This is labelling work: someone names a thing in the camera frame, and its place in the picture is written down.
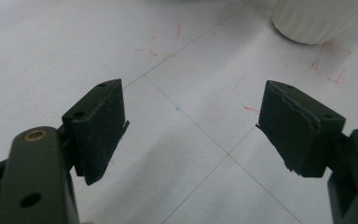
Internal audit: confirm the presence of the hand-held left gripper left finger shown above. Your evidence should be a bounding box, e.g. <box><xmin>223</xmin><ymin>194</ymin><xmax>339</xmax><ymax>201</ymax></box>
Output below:
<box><xmin>61</xmin><ymin>77</ymin><xmax>131</xmax><ymax>187</ymax></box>

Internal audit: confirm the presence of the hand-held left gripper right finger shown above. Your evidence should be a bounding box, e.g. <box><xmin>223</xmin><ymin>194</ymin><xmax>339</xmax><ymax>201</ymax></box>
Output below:
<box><xmin>255</xmin><ymin>79</ymin><xmax>347</xmax><ymax>179</ymax></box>

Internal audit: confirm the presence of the white cup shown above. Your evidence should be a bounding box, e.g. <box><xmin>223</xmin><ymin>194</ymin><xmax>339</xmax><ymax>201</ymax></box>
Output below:
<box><xmin>270</xmin><ymin>0</ymin><xmax>358</xmax><ymax>46</ymax></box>

